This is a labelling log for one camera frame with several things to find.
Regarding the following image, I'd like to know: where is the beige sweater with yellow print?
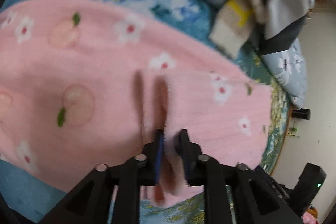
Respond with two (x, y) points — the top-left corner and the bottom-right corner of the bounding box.
(178, 0), (265, 56)

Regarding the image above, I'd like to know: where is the black garment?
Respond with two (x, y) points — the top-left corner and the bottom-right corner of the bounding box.
(260, 17), (307, 55)

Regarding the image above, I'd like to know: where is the small black box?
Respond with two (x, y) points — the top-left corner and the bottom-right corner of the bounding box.
(292, 108), (311, 120)

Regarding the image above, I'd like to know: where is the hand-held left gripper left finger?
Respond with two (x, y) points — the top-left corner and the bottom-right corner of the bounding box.
(39, 129), (166, 224)

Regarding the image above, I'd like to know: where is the white garment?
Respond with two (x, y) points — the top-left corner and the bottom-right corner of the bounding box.
(265, 0), (311, 41)

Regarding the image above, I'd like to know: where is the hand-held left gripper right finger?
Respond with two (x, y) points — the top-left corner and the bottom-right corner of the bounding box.
(175, 129), (305, 224)

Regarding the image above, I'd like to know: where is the pink floral fleece garment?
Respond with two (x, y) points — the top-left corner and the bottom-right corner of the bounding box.
(0, 0), (273, 207)

